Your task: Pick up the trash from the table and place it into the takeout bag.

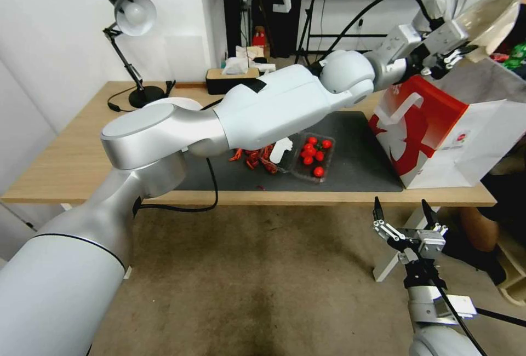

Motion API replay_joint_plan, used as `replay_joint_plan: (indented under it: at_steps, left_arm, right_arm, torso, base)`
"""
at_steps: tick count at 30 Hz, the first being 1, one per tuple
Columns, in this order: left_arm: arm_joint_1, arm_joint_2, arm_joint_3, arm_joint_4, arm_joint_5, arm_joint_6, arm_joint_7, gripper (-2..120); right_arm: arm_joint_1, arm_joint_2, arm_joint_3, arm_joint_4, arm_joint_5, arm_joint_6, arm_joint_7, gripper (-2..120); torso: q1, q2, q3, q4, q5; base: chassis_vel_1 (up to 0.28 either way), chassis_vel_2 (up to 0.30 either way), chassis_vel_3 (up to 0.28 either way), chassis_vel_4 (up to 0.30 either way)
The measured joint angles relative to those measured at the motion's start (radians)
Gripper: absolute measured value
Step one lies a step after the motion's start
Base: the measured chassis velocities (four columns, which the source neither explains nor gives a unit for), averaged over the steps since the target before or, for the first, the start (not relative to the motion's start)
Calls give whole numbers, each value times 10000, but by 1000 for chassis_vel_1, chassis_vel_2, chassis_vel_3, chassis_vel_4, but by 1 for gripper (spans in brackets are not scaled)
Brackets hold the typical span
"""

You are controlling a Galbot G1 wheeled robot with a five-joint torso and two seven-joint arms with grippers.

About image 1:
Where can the red and white delivery bag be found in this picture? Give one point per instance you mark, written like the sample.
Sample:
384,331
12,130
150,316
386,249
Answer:
435,126

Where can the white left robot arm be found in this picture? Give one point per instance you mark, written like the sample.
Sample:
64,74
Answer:
267,105

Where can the translucent plastic bowl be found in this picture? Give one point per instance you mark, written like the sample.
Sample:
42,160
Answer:
493,19

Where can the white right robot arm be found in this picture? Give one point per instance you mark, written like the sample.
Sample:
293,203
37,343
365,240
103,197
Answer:
427,331

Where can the black and white desk lamp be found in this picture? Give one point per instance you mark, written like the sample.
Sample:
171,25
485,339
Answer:
135,13

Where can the red chili pepper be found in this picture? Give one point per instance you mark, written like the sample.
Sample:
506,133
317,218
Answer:
251,162
236,154
257,152
271,168

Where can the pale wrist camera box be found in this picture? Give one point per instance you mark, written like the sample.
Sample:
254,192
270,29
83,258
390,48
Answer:
432,242
446,37

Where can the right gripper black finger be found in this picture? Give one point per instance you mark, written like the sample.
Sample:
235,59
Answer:
431,218
388,230

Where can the clear disposable takeout box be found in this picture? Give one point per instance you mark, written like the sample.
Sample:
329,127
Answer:
324,165

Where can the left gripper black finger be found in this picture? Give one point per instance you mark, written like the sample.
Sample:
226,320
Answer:
458,53
452,63

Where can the red box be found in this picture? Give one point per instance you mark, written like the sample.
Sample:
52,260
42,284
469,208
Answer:
259,41

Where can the white table leg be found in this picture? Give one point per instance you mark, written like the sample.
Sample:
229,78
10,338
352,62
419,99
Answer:
394,257

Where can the black table mat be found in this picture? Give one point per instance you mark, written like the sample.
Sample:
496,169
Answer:
361,159

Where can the white tissue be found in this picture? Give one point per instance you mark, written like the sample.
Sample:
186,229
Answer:
235,66

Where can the green and red packet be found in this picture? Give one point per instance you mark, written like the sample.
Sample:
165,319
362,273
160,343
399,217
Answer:
518,56

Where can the black wood-lid tissue box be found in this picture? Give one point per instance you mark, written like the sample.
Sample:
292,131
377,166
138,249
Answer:
230,83

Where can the black tripod stand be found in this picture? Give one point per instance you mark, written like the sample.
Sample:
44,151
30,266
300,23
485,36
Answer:
310,15

